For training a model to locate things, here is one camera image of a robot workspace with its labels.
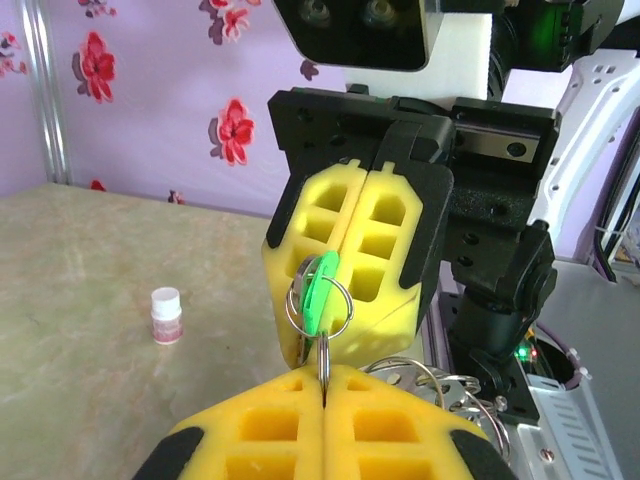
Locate aluminium frame post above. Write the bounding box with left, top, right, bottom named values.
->
left=18, top=0, right=72, bottom=185

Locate metal key band with rings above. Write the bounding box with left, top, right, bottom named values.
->
left=317, top=332, right=512, bottom=464

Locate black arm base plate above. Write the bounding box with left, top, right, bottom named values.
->
left=464, top=344, right=542, bottom=427

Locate green key tag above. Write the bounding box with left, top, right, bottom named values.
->
left=284, top=249, right=357, bottom=341

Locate small white pill bottle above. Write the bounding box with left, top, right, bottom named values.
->
left=150, top=286, right=184, bottom=347

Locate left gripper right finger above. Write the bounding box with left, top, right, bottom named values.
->
left=324, top=363, right=522, bottom=480

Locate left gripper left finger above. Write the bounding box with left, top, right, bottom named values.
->
left=132, top=363, right=327, bottom=480

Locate grey slotted cable duct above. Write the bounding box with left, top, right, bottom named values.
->
left=517, top=379, right=629, bottom=480

